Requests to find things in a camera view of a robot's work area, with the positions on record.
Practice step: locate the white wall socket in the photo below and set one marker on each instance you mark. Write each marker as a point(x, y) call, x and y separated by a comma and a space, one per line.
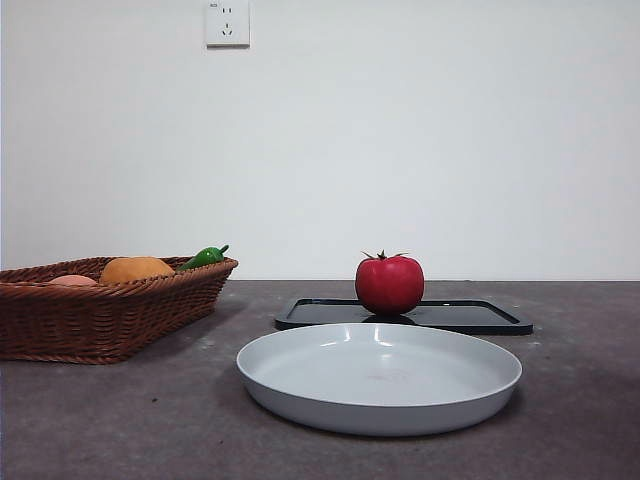
point(227, 25)

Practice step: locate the grey round plate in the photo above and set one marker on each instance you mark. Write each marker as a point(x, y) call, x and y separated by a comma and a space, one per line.
point(380, 400)

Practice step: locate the red tomato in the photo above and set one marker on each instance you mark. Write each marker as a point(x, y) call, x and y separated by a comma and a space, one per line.
point(390, 285)

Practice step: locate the green chili pepper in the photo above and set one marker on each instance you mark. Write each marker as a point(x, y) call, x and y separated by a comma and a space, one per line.
point(200, 259)

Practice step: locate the pink peach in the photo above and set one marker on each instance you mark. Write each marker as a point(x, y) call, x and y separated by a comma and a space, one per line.
point(72, 280)

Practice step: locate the brown wicker basket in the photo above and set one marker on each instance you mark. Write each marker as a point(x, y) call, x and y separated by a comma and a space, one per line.
point(100, 320)

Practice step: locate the orange round fruit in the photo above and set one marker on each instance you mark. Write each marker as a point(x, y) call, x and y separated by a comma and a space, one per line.
point(135, 269)

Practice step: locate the black rectangular tray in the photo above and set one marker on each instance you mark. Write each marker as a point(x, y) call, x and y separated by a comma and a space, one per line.
point(475, 315)

